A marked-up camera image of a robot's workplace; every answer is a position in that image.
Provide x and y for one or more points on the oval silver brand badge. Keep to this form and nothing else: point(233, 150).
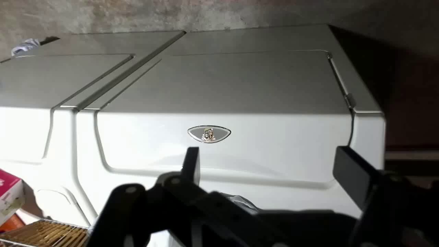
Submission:
point(208, 133)

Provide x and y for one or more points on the pink white box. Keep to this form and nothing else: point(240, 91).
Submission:
point(11, 195)

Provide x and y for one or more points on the white right washing machine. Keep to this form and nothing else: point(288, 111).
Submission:
point(289, 96)

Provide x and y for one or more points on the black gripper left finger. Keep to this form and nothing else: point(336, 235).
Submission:
point(190, 163)

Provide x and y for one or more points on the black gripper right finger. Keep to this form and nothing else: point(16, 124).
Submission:
point(358, 179)

